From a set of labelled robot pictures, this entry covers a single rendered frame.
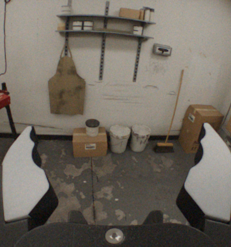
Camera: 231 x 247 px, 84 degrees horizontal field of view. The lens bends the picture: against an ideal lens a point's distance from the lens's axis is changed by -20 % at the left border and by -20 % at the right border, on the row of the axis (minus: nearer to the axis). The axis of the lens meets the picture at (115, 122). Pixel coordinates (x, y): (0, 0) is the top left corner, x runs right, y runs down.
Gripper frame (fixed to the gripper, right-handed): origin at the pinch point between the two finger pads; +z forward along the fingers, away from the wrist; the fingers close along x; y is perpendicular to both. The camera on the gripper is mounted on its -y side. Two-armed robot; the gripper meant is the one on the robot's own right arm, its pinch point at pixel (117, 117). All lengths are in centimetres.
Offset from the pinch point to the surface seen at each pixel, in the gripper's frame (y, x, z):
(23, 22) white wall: -41, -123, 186
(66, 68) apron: 35, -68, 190
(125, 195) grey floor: 170, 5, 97
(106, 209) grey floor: 167, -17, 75
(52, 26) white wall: -26, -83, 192
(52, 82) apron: 51, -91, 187
